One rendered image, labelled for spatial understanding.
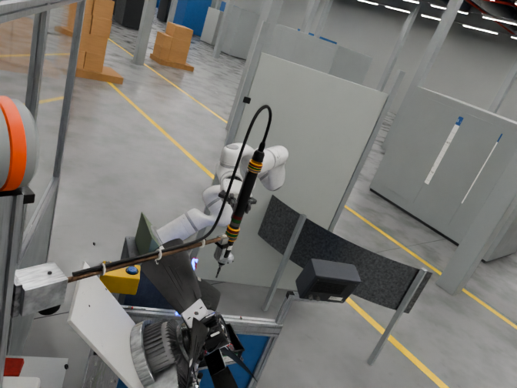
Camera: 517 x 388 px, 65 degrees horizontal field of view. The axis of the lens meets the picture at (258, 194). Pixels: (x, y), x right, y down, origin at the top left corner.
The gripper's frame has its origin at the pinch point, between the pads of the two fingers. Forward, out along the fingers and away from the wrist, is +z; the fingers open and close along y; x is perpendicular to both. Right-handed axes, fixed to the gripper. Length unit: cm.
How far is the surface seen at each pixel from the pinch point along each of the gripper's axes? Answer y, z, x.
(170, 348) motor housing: 12, 15, -48
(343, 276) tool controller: -73, -30, -42
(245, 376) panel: -47, -35, -119
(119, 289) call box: 28, -31, -65
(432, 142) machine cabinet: -446, -451, -35
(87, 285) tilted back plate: 41, 9, -31
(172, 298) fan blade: 14.4, 6.9, -34.7
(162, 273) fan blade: 19.1, 3.1, -28.2
